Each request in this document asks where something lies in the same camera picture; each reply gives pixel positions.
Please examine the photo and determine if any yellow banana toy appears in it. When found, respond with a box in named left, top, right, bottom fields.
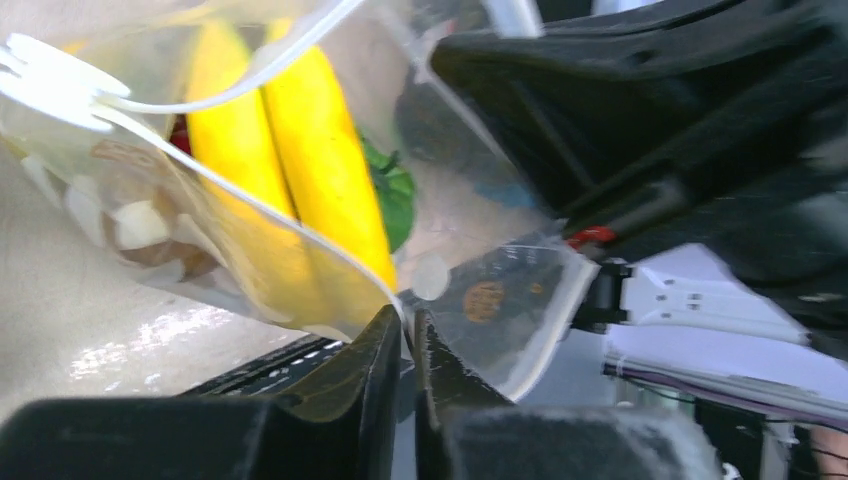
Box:
left=186, top=46, right=396, bottom=340

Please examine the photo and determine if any red apple toy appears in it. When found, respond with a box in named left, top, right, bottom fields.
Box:
left=169, top=115, right=192, bottom=156

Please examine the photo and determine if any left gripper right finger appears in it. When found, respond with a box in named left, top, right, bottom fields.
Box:
left=412, top=310, right=723, bottom=480

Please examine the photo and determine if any green bell pepper toy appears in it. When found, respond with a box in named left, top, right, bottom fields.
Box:
left=360, top=136, right=416, bottom=253

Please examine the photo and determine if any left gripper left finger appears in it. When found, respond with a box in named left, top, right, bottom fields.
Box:
left=1, top=306, right=402, bottom=479

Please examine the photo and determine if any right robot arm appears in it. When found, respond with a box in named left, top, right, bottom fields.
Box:
left=430, top=1, right=847, bottom=359

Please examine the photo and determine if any clear zip top bag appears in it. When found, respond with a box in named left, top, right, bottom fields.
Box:
left=1, top=1, right=593, bottom=400

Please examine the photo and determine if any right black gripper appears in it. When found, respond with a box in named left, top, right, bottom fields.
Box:
left=430, top=1, right=847, bottom=279

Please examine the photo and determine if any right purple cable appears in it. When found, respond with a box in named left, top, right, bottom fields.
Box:
left=602, top=360, right=848, bottom=432

